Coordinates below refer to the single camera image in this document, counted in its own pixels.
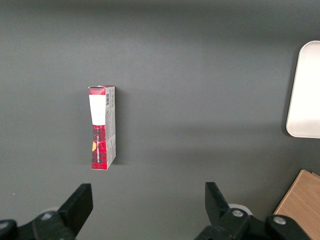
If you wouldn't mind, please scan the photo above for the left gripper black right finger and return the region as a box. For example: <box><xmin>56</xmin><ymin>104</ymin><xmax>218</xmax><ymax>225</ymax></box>
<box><xmin>193</xmin><ymin>181</ymin><xmax>310</xmax><ymax>240</ymax></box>

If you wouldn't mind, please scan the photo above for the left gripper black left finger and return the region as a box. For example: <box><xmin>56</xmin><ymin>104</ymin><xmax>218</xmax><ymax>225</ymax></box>
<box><xmin>0</xmin><ymin>183</ymin><xmax>94</xmax><ymax>240</ymax></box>

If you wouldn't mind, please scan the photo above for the wooden drawer cabinet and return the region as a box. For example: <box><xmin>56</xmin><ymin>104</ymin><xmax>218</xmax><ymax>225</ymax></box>
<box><xmin>273</xmin><ymin>168</ymin><xmax>320</xmax><ymax>240</ymax></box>

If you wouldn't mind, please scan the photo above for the red plaid carton box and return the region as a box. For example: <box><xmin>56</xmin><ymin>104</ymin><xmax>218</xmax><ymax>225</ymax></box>
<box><xmin>87</xmin><ymin>84</ymin><xmax>117</xmax><ymax>172</ymax></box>

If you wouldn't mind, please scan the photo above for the beige rectangular tray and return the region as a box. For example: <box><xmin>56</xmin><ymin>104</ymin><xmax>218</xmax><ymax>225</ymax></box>
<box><xmin>285</xmin><ymin>40</ymin><xmax>320</xmax><ymax>139</ymax></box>

